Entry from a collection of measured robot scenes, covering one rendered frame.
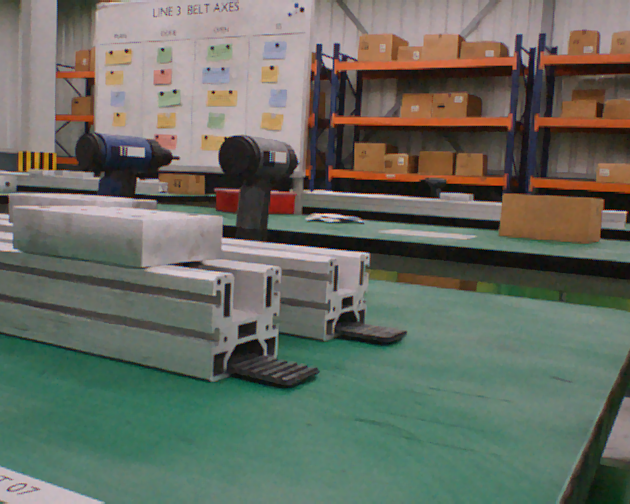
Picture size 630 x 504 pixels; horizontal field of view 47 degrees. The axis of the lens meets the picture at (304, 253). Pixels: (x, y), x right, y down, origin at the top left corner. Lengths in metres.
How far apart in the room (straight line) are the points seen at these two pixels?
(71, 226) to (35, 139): 8.63
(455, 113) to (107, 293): 10.03
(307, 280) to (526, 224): 1.93
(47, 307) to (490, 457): 0.43
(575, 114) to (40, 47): 6.78
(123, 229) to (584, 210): 2.10
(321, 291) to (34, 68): 8.94
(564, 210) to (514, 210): 0.17
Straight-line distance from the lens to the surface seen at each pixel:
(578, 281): 2.10
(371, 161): 11.03
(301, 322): 0.75
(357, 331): 0.75
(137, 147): 1.19
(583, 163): 11.11
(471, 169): 10.47
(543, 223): 2.60
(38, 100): 9.32
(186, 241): 0.65
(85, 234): 0.65
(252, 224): 0.99
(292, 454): 0.45
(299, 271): 0.76
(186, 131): 4.26
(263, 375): 0.58
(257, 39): 4.05
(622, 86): 11.15
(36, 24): 9.64
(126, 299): 0.63
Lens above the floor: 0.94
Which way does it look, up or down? 6 degrees down
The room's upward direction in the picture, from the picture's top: 3 degrees clockwise
